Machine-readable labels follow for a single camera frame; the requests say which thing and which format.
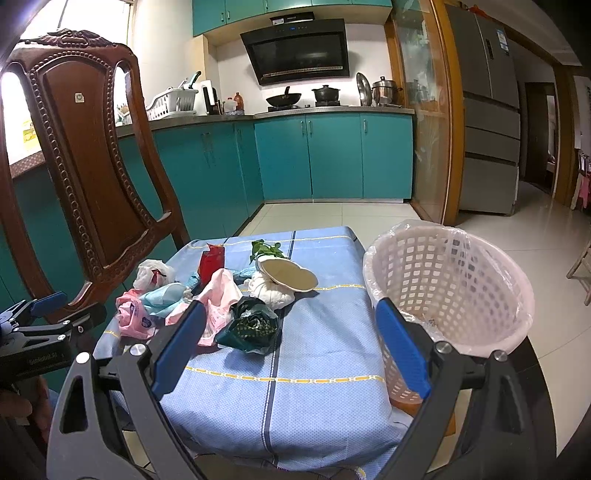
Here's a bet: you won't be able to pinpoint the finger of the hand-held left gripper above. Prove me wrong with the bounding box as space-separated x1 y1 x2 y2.
0 291 68 326
9 303 108 345

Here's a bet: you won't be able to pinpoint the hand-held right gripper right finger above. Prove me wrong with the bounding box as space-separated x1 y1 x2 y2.
375 298 557 480

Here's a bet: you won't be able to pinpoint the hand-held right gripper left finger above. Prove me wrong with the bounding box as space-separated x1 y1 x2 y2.
46 299 208 480

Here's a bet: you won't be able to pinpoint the small pink wrapper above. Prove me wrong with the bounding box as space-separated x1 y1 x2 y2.
115 290 158 341

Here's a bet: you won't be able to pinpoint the light blue plastic bag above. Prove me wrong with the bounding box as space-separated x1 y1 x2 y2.
137 282 194 320

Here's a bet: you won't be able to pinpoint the pink printed plastic bag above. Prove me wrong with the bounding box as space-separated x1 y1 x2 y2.
165 268 244 348

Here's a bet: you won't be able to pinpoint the dark green plastic bag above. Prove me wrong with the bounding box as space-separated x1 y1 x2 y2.
215 296 281 355

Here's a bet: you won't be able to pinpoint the white plastic waste basket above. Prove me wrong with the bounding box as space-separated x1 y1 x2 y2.
362 220 536 407

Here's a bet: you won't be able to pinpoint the white and red plastic bag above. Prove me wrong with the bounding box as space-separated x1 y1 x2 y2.
133 259 176 291

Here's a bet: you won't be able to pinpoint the red snack packet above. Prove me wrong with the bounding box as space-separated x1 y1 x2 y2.
198 244 226 283

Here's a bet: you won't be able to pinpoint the round beige paper plate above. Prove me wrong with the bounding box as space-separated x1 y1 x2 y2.
255 257 319 294

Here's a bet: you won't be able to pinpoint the person's left hand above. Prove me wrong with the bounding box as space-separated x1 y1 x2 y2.
0 388 36 419

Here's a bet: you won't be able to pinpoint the white knotted plastic bag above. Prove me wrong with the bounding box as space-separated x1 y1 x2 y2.
247 272 296 311

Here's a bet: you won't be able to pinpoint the blue checked tablecloth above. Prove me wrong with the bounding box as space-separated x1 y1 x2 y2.
95 225 416 476

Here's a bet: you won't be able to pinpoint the green leafy sprig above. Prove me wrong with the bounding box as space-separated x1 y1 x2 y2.
249 239 283 265

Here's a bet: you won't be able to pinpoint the carved wooden chair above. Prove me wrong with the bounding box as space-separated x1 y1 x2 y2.
0 28 192 324

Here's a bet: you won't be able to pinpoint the teal lower kitchen cabinets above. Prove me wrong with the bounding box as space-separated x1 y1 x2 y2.
0 113 415 393

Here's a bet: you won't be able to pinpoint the teal kitchen cabinets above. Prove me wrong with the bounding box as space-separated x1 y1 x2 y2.
0 113 415 393
191 0 393 38

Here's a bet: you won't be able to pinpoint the wood framed glass door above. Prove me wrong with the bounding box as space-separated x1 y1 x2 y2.
384 0 462 224

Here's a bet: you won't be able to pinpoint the white dish rack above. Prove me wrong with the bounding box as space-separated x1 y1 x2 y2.
147 88 198 121

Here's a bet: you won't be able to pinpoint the grey refrigerator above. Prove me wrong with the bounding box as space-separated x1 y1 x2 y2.
445 4 522 217

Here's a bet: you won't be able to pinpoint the white kettle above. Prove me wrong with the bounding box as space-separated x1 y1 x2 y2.
194 80 218 116

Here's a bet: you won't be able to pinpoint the steel stock pot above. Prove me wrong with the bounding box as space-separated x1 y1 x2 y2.
372 76 403 107

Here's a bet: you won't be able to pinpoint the gas stove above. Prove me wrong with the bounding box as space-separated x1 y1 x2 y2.
267 104 342 113

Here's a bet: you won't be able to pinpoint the steel pot lid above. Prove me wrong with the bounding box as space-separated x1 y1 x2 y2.
355 72 374 107

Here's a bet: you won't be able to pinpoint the black cooking pot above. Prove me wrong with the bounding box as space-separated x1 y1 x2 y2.
312 84 341 104

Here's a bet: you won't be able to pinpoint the black wok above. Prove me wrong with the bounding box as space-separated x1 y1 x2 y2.
265 86 302 108

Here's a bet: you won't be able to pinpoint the black range hood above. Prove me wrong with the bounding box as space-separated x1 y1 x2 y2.
240 18 350 86

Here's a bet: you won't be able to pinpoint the teal upper kitchen cabinets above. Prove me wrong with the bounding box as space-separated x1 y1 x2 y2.
191 0 393 38

